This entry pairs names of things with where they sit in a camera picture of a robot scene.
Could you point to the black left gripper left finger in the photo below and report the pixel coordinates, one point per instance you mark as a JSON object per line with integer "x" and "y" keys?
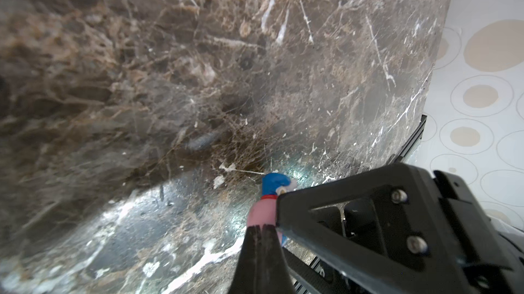
{"x": 245, "y": 276}

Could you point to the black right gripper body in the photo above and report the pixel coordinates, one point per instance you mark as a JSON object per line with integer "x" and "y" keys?
{"x": 399, "y": 229}

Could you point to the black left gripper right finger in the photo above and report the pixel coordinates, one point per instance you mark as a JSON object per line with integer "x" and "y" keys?
{"x": 273, "y": 272}

